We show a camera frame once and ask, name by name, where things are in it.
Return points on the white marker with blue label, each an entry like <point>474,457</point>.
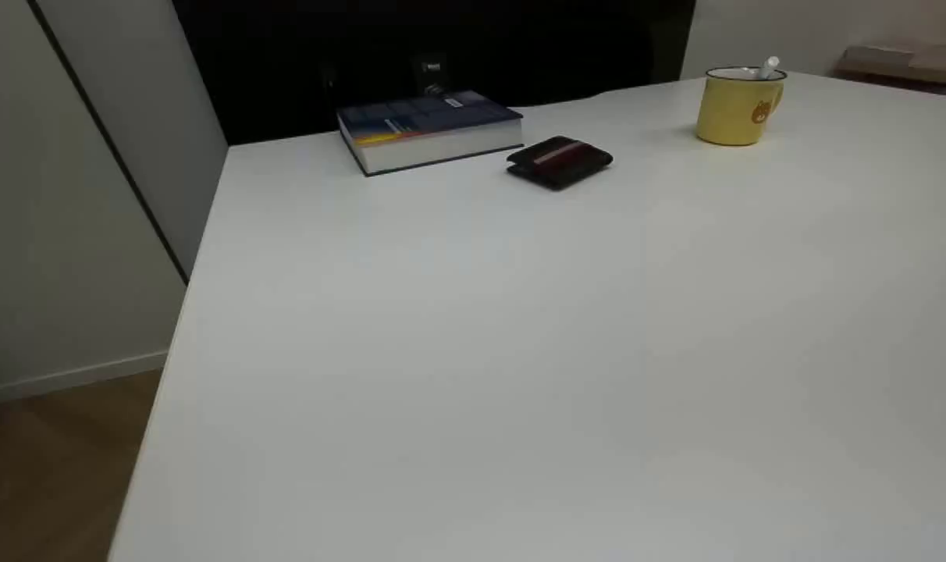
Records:
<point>768,68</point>

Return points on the black wallet with red stripe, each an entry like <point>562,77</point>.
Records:
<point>558,160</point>

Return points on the thick blue hardcover book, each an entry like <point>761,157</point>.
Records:
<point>430,129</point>

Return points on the yellow mug with orange print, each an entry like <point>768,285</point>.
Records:
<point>737,110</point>

